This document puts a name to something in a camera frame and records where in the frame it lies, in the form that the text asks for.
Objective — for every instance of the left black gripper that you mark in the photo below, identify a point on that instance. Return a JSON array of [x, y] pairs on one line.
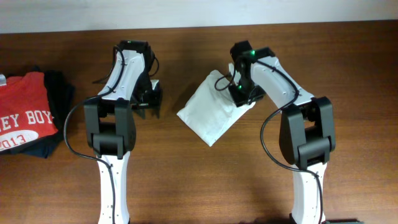
[[153, 101]]

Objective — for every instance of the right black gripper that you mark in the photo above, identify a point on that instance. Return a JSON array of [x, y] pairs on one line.
[[239, 99]]

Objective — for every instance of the white t-shirt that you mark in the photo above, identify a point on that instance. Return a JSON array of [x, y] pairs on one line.
[[210, 113]]

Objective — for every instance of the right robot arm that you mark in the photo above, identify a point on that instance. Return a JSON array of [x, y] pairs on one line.
[[307, 130]]

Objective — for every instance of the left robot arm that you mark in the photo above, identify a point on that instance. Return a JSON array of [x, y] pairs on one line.
[[110, 127]]

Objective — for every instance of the dark navy folded clothes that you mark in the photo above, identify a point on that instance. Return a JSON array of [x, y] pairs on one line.
[[60, 94]]

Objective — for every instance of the red printed folded t-shirt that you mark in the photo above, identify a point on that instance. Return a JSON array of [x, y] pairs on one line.
[[25, 111]]

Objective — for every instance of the grey folded garment edge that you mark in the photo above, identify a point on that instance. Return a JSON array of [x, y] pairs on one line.
[[3, 81]]

